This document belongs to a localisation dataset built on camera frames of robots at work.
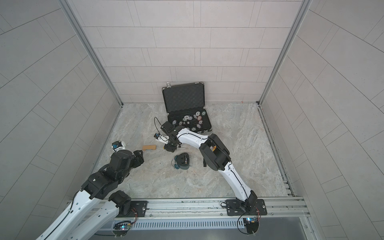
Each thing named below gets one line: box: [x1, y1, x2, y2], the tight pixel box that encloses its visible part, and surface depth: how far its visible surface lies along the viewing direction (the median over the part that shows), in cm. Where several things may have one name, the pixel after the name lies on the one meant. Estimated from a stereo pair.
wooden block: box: [142, 145, 157, 151], surface depth 94 cm
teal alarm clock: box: [171, 152, 191, 170], surface depth 85 cm
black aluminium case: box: [161, 81, 212, 134], surface depth 105 cm
